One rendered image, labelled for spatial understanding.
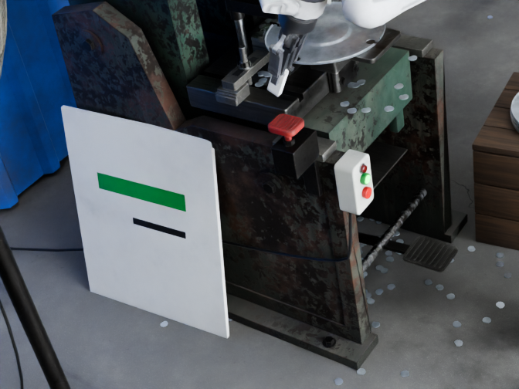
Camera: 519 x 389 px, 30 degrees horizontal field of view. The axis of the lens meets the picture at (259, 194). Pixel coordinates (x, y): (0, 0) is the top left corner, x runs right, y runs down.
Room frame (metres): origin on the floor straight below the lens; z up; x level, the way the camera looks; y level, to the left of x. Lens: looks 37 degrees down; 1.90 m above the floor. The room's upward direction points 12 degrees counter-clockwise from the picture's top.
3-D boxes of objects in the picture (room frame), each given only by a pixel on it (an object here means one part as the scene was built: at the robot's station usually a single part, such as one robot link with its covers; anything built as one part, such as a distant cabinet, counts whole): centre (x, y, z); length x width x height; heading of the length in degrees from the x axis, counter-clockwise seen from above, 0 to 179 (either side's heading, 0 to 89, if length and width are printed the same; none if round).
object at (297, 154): (1.73, -0.10, 0.62); 0.10 x 0.06 x 0.20; 138
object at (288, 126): (1.71, -0.09, 0.72); 0.07 x 0.06 x 0.08; 48
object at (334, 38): (2.03, -0.23, 0.78); 0.29 x 0.29 x 0.01
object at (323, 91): (2.11, -0.14, 0.68); 0.45 x 0.30 x 0.06; 138
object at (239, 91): (1.99, -0.02, 0.76); 0.17 x 0.06 x 0.10; 138
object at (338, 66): (2.00, -0.27, 0.72); 0.25 x 0.14 x 0.14; 48
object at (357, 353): (2.01, 0.15, 0.45); 0.92 x 0.12 x 0.90; 48
